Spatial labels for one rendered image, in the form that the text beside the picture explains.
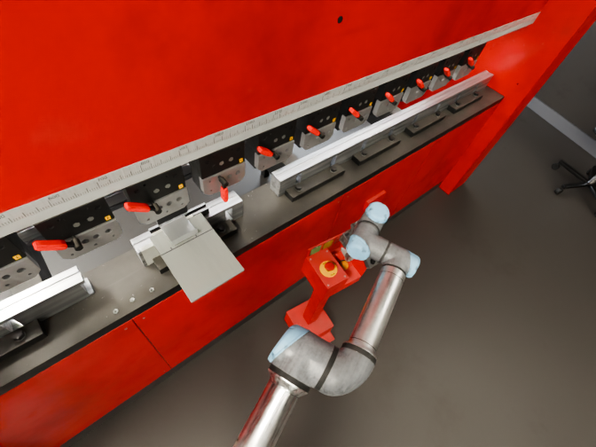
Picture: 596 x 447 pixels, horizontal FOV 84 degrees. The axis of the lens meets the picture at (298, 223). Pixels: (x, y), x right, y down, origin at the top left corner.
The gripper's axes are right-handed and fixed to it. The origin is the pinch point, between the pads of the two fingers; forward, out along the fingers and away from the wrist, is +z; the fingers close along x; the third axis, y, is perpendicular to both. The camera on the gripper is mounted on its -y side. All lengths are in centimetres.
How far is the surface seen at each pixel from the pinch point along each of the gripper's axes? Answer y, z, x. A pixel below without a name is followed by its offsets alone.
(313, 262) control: 6.3, 0.7, 13.6
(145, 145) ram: 33, -56, 59
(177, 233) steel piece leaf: 29, -20, 58
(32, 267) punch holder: 26, -34, 92
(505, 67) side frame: 57, -19, -157
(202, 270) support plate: 13, -21, 56
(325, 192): 29.4, -6.9, -5.0
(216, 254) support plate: 17, -21, 50
